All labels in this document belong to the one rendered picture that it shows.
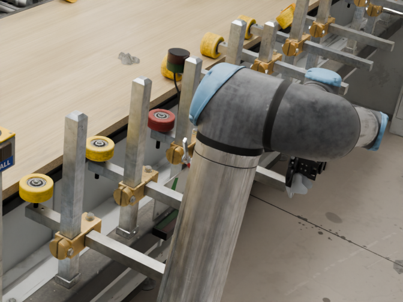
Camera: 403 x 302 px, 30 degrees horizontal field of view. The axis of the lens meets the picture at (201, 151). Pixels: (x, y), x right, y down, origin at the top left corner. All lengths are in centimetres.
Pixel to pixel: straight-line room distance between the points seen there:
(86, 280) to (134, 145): 35
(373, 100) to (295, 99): 335
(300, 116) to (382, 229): 240
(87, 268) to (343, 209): 193
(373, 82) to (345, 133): 327
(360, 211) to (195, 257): 241
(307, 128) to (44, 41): 156
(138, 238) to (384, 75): 270
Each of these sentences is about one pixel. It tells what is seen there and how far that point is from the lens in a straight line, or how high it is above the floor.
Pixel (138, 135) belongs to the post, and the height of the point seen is 102.
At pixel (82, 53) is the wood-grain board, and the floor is 90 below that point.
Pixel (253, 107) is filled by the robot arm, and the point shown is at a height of 140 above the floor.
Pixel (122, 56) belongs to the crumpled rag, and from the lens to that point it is 253.
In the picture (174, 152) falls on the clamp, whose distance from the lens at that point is 209.
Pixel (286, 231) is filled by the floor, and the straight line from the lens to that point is 336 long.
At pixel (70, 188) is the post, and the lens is 168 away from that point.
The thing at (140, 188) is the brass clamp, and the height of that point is 85.
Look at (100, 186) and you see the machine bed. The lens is 224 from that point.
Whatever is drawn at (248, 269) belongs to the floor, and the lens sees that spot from 310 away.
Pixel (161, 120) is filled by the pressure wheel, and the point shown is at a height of 91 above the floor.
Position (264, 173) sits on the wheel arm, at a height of 86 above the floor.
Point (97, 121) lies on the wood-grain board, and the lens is 212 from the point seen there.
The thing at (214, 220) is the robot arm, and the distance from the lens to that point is 125.
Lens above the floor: 192
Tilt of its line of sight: 30 degrees down
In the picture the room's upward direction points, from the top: 9 degrees clockwise
